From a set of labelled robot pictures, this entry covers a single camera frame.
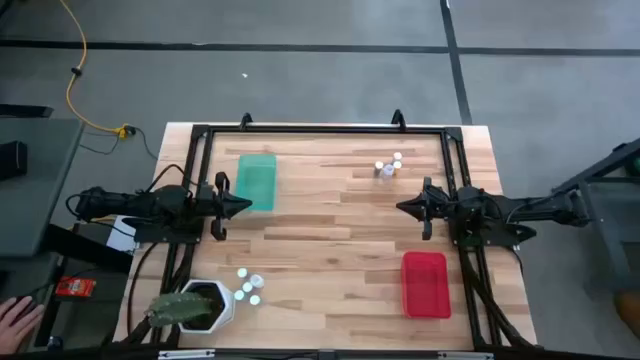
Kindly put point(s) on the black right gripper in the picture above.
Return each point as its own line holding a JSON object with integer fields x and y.
{"x": 434, "y": 207}

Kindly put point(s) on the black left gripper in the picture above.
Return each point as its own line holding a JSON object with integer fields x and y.
{"x": 220, "y": 205}

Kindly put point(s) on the clear white-capped medicine bottle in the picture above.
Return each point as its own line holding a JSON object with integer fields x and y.
{"x": 388, "y": 171}

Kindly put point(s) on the orange medicine bottle white cap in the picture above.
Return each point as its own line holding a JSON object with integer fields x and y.
{"x": 378, "y": 165}

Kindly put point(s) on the white caps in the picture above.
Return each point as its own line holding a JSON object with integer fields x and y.
{"x": 256, "y": 281}

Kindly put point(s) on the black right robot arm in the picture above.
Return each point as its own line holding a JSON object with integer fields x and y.
{"x": 540, "y": 210}

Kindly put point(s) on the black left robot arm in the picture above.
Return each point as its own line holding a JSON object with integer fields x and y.
{"x": 150, "y": 205}

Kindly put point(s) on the green plastic bin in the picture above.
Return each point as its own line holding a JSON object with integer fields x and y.
{"x": 256, "y": 182}

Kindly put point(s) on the red plastic bin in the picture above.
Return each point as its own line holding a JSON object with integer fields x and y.
{"x": 426, "y": 285}

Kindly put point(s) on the black table clamp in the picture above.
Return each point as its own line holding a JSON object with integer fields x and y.
{"x": 245, "y": 120}
{"x": 398, "y": 119}

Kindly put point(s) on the white hexagonal plant pot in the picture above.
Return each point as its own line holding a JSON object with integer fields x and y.
{"x": 228, "y": 307}

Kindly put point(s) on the white box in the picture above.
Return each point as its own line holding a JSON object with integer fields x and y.
{"x": 121, "y": 235}

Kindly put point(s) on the green cactus plant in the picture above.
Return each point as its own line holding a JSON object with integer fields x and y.
{"x": 175, "y": 307}

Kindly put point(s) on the black side stand beam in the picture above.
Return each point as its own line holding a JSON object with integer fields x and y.
{"x": 85, "y": 247}

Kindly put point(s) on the red snack packet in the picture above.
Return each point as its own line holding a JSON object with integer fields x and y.
{"x": 75, "y": 287}

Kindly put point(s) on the grey metal stand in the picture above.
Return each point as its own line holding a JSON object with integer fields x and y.
{"x": 595, "y": 172}

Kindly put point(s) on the grey side table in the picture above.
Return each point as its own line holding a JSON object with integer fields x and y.
{"x": 35, "y": 200}

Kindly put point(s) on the green round object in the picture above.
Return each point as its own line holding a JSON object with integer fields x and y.
{"x": 634, "y": 166}

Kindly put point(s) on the black pouch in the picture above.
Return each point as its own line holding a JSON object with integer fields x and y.
{"x": 12, "y": 159}

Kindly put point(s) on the black caster wheel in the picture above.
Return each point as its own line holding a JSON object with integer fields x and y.
{"x": 54, "y": 343}

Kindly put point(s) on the black flat bar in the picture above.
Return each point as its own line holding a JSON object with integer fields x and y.
{"x": 25, "y": 110}

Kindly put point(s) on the brown rounded object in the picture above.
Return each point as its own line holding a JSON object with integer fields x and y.
{"x": 628, "y": 310}

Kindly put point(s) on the person's hand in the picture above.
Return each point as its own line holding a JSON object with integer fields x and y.
{"x": 17, "y": 322}

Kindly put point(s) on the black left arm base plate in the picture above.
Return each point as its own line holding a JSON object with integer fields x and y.
{"x": 165, "y": 236}

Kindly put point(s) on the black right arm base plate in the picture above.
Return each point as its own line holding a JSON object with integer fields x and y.
{"x": 500, "y": 237}

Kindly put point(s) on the black aluminium rail frame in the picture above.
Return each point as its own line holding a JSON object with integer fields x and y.
{"x": 325, "y": 129}

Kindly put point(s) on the silver metal bracket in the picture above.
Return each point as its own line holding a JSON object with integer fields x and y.
{"x": 465, "y": 355}
{"x": 186, "y": 354}

